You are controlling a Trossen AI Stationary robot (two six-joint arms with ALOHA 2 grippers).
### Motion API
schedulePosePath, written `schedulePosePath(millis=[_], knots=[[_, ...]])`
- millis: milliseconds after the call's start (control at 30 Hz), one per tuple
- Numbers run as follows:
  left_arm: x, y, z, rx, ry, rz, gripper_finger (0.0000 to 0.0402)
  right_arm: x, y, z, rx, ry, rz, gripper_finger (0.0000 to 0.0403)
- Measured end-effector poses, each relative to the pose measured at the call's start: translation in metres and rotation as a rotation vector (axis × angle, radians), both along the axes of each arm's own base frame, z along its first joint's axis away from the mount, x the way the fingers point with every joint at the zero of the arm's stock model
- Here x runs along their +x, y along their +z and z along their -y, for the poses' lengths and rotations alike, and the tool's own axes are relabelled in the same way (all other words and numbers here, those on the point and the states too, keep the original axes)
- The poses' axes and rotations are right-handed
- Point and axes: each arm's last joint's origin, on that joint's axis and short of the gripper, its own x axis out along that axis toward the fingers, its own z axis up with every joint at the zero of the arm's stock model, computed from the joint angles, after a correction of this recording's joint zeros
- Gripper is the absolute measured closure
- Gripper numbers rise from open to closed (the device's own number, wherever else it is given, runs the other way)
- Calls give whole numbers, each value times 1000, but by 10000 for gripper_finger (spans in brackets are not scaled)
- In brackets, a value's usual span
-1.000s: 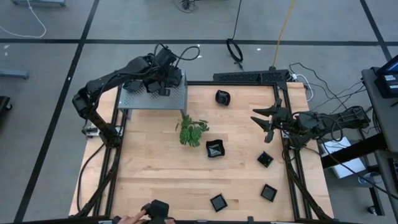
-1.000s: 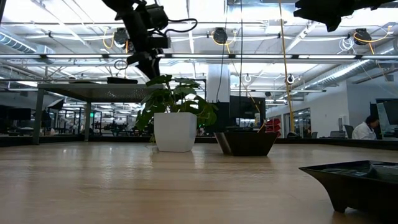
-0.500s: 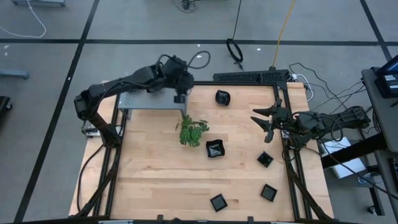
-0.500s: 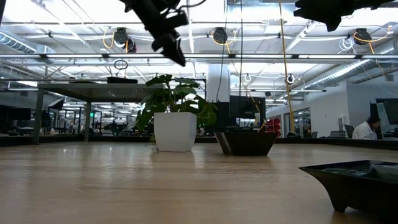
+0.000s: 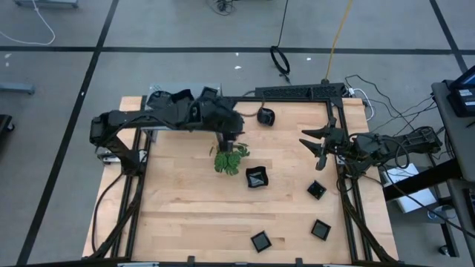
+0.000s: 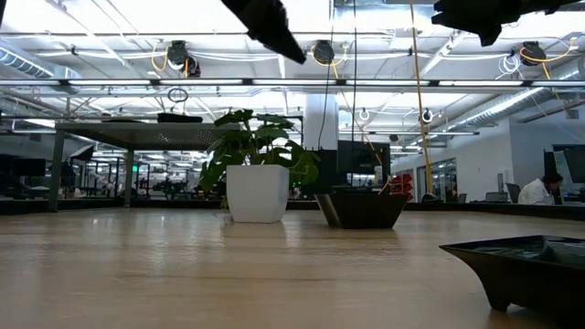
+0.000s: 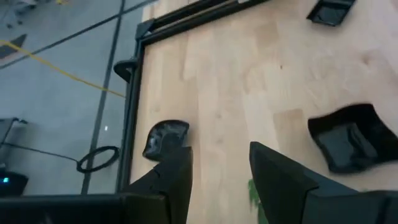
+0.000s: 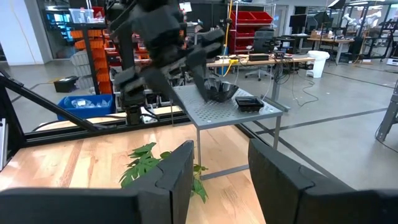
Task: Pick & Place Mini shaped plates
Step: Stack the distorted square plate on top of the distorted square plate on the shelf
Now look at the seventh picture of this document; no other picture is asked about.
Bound small black square footed plate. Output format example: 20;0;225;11
306;0;357;27

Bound black leaf-shaped mini plate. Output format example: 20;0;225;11
142;119;190;162

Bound black wavy square mini plate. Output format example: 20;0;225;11
307;103;398;174

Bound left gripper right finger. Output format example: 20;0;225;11
249;141;358;224

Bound green plant in white pot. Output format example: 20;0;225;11
248;179;268;224

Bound black device with cyan light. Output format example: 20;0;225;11
0;169;29;197

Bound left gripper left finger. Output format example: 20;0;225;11
121;146;194;224

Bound black coiled hanging cable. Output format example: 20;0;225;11
0;141;121;174

